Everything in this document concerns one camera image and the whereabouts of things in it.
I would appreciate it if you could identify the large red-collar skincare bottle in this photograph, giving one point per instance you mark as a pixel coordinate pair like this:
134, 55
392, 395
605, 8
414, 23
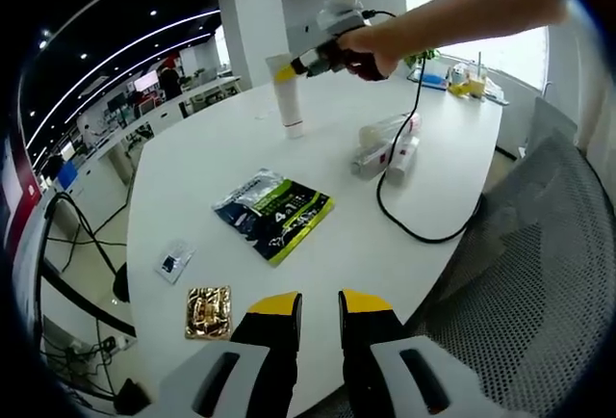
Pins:
385, 129

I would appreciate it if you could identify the black stand base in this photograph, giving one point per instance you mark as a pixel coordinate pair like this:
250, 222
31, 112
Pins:
122, 283

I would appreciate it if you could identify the long white counter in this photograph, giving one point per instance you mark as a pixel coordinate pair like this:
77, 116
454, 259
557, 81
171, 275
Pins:
159, 114

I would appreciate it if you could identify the small white skincare bottle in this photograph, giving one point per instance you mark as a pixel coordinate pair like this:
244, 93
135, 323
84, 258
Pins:
402, 163

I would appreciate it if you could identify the green silver skincare pouch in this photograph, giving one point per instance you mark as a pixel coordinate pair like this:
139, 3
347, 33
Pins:
274, 216

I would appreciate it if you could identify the monitor with red screen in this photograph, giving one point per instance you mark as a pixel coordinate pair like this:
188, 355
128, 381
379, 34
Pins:
14, 187

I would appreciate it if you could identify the grey mesh office chair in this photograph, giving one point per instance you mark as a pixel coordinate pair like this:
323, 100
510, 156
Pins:
529, 269

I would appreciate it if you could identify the blue storage bin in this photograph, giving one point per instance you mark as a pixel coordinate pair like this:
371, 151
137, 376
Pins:
68, 175

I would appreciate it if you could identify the black floor box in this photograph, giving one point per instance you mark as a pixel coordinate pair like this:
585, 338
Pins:
132, 396

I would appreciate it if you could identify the white cabinet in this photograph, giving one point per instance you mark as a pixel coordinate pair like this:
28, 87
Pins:
303, 37

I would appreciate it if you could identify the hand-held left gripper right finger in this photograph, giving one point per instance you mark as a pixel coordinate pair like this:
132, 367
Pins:
366, 341

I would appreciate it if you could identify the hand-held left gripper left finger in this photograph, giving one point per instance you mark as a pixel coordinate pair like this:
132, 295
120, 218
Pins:
269, 341

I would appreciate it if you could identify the gold foil skincare sachet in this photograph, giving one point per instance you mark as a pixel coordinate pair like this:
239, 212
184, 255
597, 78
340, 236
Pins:
209, 312

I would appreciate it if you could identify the small translucent skincare bottle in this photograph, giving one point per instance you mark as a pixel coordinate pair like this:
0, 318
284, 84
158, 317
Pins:
368, 163

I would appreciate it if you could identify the white square pillar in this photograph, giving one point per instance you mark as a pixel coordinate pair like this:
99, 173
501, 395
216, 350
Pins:
250, 28

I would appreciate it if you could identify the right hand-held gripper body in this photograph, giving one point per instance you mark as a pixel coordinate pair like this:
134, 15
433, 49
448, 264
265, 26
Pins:
344, 18

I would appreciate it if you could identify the white power strip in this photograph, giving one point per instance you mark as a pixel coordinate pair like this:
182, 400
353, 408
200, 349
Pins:
111, 343

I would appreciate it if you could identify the person's right hand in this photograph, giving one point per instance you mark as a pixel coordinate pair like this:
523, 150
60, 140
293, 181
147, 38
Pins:
370, 52

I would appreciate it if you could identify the bright wall screen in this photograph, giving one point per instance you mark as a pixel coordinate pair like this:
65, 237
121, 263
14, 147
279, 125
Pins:
146, 80

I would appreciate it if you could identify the potted green plant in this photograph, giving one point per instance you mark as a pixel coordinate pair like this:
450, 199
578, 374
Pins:
426, 57

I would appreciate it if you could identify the small white skincare sachet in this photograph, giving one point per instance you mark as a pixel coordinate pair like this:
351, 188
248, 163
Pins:
174, 261

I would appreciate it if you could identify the white skincare tube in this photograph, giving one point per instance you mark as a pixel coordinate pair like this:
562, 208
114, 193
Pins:
289, 100

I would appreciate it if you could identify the white stand tray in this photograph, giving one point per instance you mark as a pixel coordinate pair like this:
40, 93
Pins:
33, 244

